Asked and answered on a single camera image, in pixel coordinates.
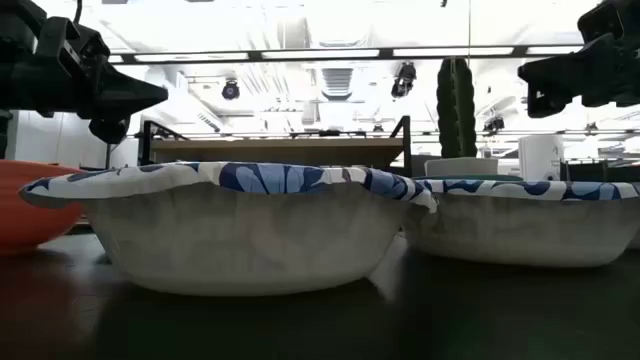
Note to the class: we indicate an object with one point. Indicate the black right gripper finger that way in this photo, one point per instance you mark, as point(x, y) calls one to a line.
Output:
point(552, 70)
point(545, 102)

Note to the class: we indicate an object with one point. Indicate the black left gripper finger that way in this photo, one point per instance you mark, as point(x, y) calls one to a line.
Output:
point(125, 97)
point(110, 131)

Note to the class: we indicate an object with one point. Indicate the coral pink plastic bowl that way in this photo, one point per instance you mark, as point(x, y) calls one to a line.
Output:
point(30, 210)

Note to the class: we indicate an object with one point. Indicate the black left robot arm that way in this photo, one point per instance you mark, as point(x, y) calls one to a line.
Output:
point(15, 22)

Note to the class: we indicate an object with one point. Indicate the white cylindrical appliance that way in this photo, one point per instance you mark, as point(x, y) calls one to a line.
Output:
point(537, 155)

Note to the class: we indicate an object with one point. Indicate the black ceiling track light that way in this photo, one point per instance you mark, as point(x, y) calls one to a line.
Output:
point(494, 125)
point(230, 91)
point(404, 80)

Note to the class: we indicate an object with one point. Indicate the black background rack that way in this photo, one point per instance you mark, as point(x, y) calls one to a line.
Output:
point(600, 172)

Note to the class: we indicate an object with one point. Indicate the tall green cactus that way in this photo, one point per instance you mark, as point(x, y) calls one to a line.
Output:
point(455, 110)

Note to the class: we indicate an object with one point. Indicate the white plant pot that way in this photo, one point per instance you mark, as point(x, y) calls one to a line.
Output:
point(460, 167)

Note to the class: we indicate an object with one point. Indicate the blue-print white paper bowl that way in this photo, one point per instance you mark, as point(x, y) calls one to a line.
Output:
point(525, 230)

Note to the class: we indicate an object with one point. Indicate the large crumpled blue-print paper bowl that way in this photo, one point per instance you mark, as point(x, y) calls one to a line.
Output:
point(240, 240)

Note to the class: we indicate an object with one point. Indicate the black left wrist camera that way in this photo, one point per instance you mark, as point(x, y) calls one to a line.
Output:
point(70, 40)

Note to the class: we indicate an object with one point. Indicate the wooden shelf with black frame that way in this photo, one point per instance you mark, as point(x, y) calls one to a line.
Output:
point(280, 150)

